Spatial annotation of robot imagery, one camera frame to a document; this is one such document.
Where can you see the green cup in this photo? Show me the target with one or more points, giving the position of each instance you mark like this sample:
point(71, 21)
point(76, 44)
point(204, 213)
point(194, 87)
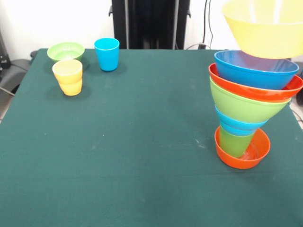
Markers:
point(234, 146)

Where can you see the large green bowl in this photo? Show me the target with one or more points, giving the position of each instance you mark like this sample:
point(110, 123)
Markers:
point(241, 108)

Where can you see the small blue bowl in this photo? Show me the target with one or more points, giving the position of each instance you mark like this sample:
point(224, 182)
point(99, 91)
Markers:
point(241, 126)

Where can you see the large blue bowl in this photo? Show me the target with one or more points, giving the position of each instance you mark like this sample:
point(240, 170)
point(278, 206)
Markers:
point(248, 75)

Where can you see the wide red bowl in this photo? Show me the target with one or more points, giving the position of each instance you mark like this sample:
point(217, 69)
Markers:
point(260, 93)

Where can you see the small red bowl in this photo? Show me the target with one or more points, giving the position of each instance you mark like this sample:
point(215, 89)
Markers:
point(258, 151)

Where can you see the large orange bowl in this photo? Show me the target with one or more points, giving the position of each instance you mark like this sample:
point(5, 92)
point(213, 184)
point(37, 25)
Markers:
point(265, 35)

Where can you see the dark green table cloth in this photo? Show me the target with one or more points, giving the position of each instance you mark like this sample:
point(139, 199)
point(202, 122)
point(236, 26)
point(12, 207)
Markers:
point(142, 165)

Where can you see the blue cup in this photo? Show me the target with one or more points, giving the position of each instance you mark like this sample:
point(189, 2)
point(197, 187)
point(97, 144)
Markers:
point(106, 59)

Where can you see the yellow cup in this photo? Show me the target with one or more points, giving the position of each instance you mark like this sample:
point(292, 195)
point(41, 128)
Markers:
point(69, 85)

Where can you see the small green bowl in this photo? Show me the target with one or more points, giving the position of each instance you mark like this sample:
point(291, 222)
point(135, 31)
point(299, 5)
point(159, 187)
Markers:
point(64, 55)

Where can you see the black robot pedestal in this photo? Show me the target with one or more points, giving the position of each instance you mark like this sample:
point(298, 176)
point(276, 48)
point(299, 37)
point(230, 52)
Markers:
point(151, 23)

